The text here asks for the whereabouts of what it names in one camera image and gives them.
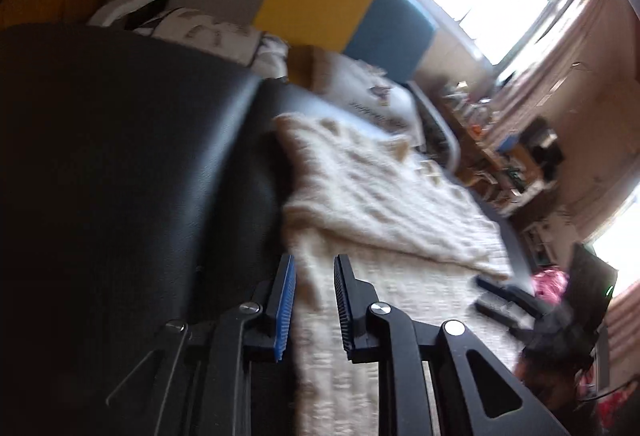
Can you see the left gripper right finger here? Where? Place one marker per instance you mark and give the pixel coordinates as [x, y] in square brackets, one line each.
[432, 379]

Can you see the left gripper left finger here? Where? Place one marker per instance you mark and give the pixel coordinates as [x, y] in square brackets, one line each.
[197, 379]

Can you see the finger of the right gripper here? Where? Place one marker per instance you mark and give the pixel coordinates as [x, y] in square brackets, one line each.
[508, 313]
[513, 294]

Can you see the triangle pattern pillow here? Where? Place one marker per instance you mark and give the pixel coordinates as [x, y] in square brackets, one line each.
[263, 53]

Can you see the wooden shelf with clutter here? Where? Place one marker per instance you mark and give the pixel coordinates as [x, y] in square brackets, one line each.
[514, 172]

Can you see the grey yellow blue sofa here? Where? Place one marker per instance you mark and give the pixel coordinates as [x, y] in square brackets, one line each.
[310, 10]

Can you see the cream knitted sweater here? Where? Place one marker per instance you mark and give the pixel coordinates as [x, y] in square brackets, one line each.
[417, 237]

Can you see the black monitor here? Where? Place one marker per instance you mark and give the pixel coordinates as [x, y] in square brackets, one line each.
[589, 289]

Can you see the deer print white pillow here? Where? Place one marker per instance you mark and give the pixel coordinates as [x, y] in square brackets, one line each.
[358, 88]

